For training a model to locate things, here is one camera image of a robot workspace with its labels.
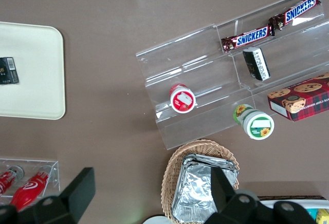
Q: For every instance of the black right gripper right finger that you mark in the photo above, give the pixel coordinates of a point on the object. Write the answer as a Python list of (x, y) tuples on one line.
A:
[(222, 193)]

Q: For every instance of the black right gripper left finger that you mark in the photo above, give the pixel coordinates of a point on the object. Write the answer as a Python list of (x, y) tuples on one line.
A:
[(77, 193)]

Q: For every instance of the foil-wrapped sandwich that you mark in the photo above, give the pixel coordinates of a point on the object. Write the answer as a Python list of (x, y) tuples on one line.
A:
[(205, 160), (195, 193)]

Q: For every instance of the woven wicker basket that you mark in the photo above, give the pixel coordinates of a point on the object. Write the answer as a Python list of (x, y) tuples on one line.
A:
[(171, 172)]

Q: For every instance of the cream plastic tray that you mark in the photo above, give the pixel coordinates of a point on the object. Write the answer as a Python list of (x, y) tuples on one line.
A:
[(33, 80)]

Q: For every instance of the clear acrylic bottle holder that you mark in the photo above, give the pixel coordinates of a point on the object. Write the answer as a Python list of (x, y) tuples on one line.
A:
[(51, 168)]

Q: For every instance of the red soda bottle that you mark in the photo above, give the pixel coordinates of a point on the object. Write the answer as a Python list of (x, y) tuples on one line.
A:
[(27, 189), (7, 179)]

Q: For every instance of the white round plate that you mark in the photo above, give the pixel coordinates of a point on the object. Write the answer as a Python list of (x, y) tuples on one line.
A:
[(156, 220)]

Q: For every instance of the white plastic bin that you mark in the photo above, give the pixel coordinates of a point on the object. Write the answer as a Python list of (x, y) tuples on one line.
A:
[(295, 201)]

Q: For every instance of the green sunflower yogurt cup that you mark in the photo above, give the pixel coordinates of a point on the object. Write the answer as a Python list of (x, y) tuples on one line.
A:
[(254, 122)]

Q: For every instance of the red strawberry yogurt cup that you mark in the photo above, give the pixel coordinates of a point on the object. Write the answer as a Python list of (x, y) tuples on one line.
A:
[(182, 99)]

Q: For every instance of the yellow and blue snack packet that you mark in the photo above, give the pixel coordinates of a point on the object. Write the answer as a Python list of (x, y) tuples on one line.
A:
[(322, 215)]

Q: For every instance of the clear acrylic tiered display stand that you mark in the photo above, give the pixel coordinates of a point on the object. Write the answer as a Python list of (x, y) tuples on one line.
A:
[(205, 80)]

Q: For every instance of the red tartan cookie box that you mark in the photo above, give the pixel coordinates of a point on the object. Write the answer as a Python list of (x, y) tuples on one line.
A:
[(303, 98)]

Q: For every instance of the black box with white side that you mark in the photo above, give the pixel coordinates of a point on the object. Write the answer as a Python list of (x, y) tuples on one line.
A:
[(256, 63)]

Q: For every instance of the black box with barcode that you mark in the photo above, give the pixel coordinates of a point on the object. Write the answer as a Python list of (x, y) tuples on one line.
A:
[(8, 70)]

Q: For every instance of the Snickers chocolate bar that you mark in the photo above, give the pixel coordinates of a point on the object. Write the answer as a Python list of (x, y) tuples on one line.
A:
[(248, 39), (295, 12)]

